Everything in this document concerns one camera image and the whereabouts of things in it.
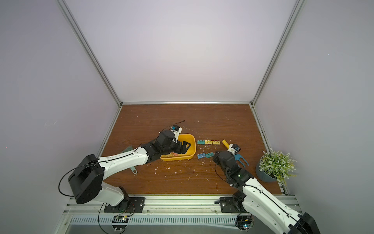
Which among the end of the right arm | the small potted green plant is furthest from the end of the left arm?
the small potted green plant

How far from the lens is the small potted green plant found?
68cm

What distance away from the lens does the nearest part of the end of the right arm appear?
569mm
